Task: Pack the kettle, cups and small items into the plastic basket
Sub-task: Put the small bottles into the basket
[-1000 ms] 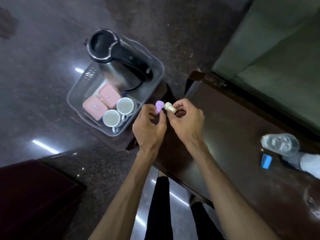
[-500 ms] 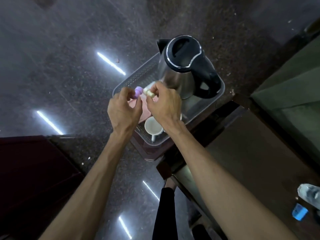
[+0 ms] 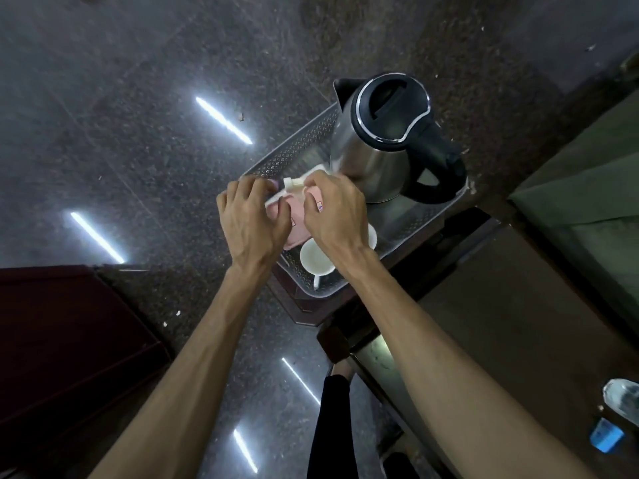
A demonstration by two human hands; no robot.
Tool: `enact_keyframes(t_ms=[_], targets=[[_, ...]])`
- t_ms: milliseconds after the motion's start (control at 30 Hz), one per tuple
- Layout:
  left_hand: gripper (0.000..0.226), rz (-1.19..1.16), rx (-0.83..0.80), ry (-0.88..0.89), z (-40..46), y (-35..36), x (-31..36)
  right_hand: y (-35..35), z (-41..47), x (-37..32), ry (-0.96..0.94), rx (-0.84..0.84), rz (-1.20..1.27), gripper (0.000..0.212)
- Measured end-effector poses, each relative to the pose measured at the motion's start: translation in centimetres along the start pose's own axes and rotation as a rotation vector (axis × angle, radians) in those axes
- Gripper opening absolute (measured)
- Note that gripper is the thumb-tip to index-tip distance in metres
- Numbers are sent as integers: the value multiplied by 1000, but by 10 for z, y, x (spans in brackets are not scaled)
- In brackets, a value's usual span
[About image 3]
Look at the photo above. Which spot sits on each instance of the person's right hand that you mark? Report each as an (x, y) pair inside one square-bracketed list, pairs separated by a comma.
[(337, 224)]

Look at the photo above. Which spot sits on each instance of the person's left hand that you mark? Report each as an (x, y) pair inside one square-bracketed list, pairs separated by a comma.
[(252, 226)]

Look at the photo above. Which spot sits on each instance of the small white cup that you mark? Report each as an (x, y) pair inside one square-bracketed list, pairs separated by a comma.
[(372, 236), (315, 259)]

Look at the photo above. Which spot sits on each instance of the pink plastic box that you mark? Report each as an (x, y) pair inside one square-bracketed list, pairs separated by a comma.
[(298, 229)]

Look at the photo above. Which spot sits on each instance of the clear zip bag blue seal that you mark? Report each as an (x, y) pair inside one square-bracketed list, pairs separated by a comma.
[(294, 182)]

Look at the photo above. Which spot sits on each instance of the clear plastic basket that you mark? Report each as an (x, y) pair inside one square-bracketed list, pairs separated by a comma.
[(399, 224)]

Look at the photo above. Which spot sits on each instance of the clear plastic water bottle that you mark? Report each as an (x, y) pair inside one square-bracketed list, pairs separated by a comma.
[(624, 399)]

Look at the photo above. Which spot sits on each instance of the small blue bottle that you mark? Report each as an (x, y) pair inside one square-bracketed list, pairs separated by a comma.
[(606, 435)]

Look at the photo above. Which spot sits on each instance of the person's left forearm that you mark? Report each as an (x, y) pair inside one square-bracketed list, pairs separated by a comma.
[(184, 384)]

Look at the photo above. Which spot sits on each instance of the person's right forearm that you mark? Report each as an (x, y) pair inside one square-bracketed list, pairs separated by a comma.
[(459, 389)]

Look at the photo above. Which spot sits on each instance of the person's left leg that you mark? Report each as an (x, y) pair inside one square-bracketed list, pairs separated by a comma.
[(332, 429)]

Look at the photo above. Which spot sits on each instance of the brown plastic stool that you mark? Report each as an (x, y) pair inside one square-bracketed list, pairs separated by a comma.
[(299, 309)]

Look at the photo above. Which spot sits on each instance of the dark wooden table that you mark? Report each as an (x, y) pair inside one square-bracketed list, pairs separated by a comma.
[(499, 334)]

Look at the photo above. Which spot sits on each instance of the dark maroon furniture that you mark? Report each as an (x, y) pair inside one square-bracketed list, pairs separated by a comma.
[(65, 354)]

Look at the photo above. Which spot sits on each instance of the green fabric armchair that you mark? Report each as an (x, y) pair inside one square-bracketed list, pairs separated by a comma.
[(584, 214)]

